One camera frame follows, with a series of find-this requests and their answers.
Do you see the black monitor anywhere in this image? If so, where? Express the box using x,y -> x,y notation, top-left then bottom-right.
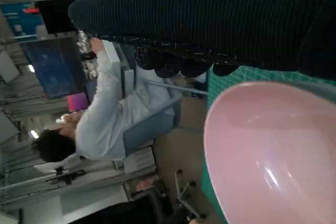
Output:
38,0 -> 79,35

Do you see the office chair wheel base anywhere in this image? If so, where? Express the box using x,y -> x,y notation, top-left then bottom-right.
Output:
173,168 -> 208,221

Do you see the dark blue monitor screen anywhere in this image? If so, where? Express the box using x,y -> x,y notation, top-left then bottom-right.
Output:
20,37 -> 85,99

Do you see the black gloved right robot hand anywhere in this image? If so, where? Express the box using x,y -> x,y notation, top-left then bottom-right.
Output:
67,0 -> 336,86

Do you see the magenta box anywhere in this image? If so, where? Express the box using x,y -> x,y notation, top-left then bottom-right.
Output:
67,92 -> 89,112

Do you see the person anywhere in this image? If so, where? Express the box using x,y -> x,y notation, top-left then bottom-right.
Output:
31,37 -> 184,163

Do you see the green cutting mat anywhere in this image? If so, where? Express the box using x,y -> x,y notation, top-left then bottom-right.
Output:
201,63 -> 336,224

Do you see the pink bowl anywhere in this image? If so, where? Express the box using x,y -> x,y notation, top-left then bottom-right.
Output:
203,81 -> 336,224

